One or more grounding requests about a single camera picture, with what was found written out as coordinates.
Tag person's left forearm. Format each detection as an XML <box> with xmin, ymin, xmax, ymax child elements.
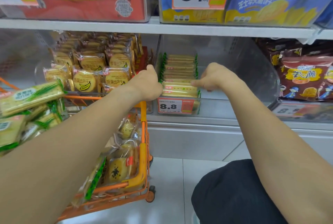
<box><xmin>0</xmin><ymin>82</ymin><xmax>146</xmax><ymax>224</ymax></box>

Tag green cracker packets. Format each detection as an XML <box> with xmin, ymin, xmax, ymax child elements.
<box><xmin>0</xmin><ymin>79</ymin><xmax>107</xmax><ymax>207</ymax></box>
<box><xmin>157</xmin><ymin>52</ymin><xmax>202</xmax><ymax>115</ymax></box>

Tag row of dark red bags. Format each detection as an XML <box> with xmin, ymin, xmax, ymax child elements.
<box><xmin>256</xmin><ymin>38</ymin><xmax>333</xmax><ymax>102</ymax></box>

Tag white metal store shelf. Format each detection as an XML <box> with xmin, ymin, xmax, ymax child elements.
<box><xmin>0</xmin><ymin>0</ymin><xmax>333</xmax><ymax>162</ymax></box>

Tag group of banana biscuit packets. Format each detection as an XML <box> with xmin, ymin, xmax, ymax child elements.
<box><xmin>43</xmin><ymin>31</ymin><xmax>144</xmax><ymax>94</ymax></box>

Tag person's left hand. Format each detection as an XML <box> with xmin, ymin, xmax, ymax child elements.
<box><xmin>127</xmin><ymin>64</ymin><xmax>164</xmax><ymax>102</ymax></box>

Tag pile of blue snack bags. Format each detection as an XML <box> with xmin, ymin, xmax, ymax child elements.
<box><xmin>313</xmin><ymin>0</ymin><xmax>333</xmax><ymax>29</ymax></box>

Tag orange shopping cart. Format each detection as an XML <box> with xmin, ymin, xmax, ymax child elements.
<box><xmin>0</xmin><ymin>77</ymin><xmax>156</xmax><ymax>223</ymax></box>

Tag person's right hand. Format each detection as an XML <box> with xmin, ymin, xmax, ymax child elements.
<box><xmin>191</xmin><ymin>62</ymin><xmax>244</xmax><ymax>93</ymax></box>

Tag person's right leg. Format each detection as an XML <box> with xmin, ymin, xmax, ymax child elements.
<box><xmin>191</xmin><ymin>158</ymin><xmax>288</xmax><ymax>224</ymax></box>

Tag person's right forearm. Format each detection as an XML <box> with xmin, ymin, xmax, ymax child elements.
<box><xmin>222</xmin><ymin>79</ymin><xmax>333</xmax><ymax>224</ymax></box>

